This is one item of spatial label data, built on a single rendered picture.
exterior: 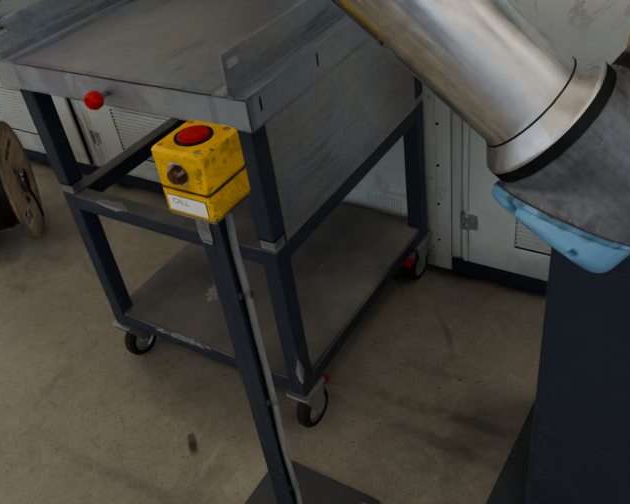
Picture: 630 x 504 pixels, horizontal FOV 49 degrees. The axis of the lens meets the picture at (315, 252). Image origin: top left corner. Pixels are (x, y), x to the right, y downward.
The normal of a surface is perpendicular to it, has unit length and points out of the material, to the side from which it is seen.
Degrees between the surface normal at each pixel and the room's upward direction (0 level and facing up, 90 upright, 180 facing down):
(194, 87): 0
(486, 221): 90
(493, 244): 90
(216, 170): 90
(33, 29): 90
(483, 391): 0
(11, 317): 0
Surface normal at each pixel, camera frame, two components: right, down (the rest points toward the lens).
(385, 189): -0.52, 0.58
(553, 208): -0.46, -0.07
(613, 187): -0.07, 0.36
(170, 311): -0.13, -0.78
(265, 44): 0.85, 0.24
